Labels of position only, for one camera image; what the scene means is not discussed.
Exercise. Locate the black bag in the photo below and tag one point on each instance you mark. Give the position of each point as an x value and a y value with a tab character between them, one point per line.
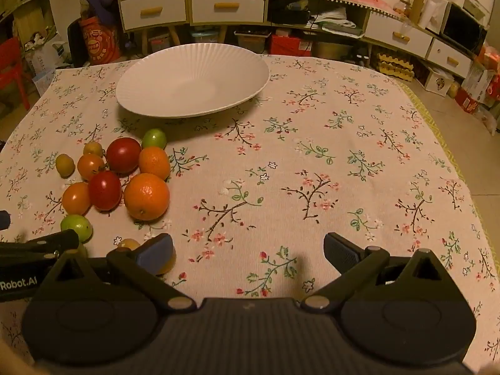
289	13

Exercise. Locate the yellow egg trays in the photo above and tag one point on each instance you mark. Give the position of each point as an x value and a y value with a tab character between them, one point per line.
394	68

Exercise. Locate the long wooden sideboard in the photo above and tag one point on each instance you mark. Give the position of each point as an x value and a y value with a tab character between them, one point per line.
398	37

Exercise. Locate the black tripod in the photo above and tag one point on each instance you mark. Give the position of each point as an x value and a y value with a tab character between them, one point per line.
357	56

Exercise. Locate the red plastic chair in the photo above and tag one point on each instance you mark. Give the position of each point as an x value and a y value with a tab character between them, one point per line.
11	70

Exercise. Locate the orange printed bag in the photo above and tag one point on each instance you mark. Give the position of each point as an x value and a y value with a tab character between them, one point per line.
97	43

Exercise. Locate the orange tomato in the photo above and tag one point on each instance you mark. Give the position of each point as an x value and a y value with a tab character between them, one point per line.
89	166
76	199

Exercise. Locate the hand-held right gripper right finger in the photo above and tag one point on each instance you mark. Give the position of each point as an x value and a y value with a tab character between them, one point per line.
343	252

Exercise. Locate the wooden bookshelf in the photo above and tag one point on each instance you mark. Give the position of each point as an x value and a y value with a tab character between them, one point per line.
23	15

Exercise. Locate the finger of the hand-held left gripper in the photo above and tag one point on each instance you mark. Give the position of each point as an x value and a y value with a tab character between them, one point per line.
4	220
58	239

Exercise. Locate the white printed box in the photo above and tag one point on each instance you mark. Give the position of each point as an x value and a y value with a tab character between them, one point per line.
439	82

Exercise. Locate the pale blue printed box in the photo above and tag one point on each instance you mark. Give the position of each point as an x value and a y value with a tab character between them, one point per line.
41	82

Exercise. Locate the red gift box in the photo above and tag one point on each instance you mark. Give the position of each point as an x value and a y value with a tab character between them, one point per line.
466	101

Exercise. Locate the large red tomato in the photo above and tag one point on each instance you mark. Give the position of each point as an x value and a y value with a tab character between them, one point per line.
123	155

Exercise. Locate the floral tablecloth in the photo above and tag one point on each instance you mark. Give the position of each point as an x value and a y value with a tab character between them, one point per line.
273	144

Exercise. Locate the black upright object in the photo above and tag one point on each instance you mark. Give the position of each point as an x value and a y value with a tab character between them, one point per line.
75	43

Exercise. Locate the white ribbed plate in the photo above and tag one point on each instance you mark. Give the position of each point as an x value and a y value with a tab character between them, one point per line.
187	86

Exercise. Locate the yellow jujube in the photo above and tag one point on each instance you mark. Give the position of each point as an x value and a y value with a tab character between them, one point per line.
65	165
93	148
129	244

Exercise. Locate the pile of papers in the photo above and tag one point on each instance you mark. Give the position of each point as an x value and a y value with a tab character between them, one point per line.
336	21

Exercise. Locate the small orange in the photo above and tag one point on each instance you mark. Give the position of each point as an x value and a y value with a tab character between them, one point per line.
154	163

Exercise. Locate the large orange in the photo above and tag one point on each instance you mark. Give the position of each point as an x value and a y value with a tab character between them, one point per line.
147	196

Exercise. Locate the small red tomato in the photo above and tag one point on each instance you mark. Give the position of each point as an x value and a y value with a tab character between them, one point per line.
104	190

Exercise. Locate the red cardboard box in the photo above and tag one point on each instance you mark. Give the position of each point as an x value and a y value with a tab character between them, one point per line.
289	45

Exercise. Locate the clear storage box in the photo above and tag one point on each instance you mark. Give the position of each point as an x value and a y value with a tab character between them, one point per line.
252	41
205	35
159	43

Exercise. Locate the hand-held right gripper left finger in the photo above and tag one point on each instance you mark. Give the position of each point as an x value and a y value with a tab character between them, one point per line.
156	250

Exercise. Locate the white paper bag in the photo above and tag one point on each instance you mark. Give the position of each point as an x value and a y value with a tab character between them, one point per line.
43	60

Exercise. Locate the black microwave oven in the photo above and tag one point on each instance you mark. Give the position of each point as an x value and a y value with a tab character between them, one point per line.
463	29

